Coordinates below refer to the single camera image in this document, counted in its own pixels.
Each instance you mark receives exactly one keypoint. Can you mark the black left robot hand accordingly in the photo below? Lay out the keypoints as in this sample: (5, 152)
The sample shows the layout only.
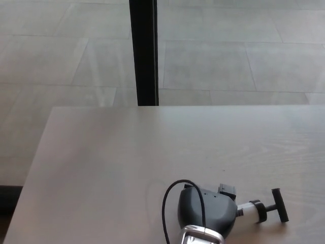
(210, 211)

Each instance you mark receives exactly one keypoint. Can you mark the white Franklin air pump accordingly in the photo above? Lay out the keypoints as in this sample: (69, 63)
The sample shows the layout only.
(250, 209)

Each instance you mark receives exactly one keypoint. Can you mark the black vertical metal post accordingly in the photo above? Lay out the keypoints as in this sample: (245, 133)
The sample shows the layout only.
(145, 50)

